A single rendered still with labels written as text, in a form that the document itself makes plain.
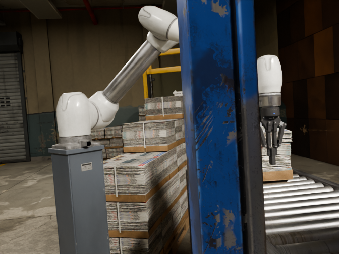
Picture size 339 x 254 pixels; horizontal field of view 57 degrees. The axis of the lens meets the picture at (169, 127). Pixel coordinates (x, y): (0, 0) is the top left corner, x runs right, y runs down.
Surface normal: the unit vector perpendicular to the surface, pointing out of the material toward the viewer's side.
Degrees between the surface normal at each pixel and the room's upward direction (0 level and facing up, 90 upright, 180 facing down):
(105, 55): 90
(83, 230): 90
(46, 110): 90
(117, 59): 90
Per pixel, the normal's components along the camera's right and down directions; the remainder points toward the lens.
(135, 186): -0.26, 0.07
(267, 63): -0.36, -0.15
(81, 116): 0.71, -0.04
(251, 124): 0.11, 0.04
